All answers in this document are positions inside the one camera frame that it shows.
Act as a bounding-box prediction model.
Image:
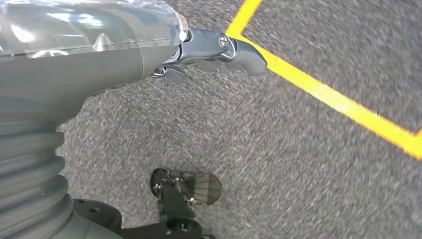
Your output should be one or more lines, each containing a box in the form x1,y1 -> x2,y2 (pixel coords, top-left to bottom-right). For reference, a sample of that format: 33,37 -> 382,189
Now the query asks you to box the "black caster wheel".
150,168 -> 223,207

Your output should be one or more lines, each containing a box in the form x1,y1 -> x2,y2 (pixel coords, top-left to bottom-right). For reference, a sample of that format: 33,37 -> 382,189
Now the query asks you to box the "yellow floor tape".
225,0 -> 422,162

